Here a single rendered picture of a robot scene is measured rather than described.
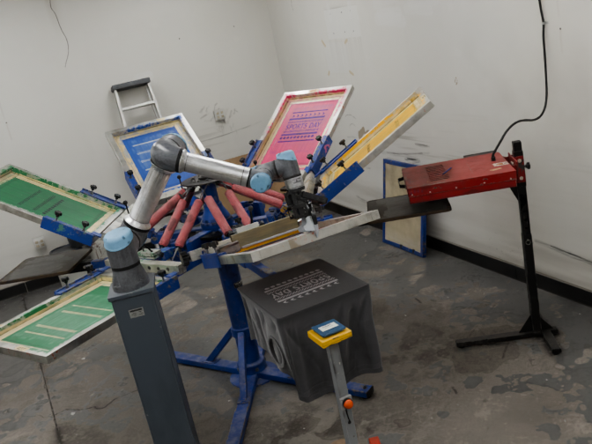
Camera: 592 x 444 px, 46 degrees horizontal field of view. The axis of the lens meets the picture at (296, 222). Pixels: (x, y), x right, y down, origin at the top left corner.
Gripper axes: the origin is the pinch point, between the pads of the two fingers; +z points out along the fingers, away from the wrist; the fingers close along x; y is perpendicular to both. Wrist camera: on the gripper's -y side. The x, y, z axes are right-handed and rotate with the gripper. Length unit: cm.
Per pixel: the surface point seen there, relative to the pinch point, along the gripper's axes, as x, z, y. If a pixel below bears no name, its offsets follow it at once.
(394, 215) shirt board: -80, 10, -81
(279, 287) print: -41.6, 20.6, 7.8
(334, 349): 13.1, 42.9, 12.3
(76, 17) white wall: -419, -240, -4
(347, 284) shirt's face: -19.9, 26.7, -15.4
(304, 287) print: -32.2, 23.2, -0.2
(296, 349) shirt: -17, 44, 17
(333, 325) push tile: 14.1, 34.0, 10.1
